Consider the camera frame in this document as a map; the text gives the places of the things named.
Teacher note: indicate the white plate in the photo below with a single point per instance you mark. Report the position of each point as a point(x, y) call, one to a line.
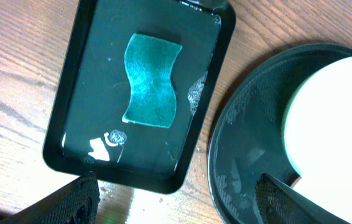
point(317, 137)

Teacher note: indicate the black rectangular tray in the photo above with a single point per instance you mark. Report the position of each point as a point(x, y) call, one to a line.
point(88, 129)

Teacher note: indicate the black round tray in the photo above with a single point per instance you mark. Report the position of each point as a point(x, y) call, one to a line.
point(246, 141)

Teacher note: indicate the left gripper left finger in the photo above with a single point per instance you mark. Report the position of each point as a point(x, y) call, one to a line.
point(76, 202)

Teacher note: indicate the green yellow sponge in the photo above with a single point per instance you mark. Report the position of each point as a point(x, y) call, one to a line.
point(148, 63)

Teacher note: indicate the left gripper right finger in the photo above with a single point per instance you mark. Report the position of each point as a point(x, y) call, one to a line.
point(278, 203)

